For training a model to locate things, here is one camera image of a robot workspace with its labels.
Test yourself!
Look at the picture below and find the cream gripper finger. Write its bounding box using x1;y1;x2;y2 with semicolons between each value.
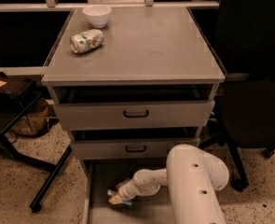
116;180;129;190
108;194;123;205

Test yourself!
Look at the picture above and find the blue silver redbull can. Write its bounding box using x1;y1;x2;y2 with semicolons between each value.
107;189;132;208

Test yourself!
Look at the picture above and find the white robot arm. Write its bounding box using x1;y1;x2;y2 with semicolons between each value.
107;144;229;224

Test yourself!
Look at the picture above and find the grey open bottom drawer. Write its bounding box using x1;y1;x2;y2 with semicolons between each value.
83;158;174;224

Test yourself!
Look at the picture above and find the grey middle drawer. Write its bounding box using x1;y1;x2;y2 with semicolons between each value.
71;127;199;160

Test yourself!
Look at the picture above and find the grey top drawer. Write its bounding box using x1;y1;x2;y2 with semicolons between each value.
54;85;214;131

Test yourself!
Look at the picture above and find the grey drawer cabinet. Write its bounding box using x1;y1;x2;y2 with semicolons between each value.
41;6;227;224

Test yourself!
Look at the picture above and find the green white soda can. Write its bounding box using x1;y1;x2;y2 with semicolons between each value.
70;29;103;54

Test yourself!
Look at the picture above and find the brown bag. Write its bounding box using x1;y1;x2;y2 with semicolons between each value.
11;98;53;137

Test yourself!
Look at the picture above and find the black side table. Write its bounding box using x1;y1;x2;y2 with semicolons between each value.
0;75;73;214

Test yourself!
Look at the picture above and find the black laptop case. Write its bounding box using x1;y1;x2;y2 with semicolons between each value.
0;73;35;101

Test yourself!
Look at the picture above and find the white bowl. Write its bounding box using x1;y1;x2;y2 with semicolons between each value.
83;5;112;28

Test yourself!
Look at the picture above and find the black office chair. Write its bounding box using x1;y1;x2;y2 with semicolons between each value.
199;0;275;191

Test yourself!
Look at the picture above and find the black middle drawer handle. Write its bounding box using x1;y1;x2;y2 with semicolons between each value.
125;146;146;153

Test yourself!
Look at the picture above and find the black drawer handle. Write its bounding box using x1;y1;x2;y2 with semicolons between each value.
123;110;149;119
125;146;146;153

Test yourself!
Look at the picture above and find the black top drawer handle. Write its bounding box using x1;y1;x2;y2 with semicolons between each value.
123;110;149;119

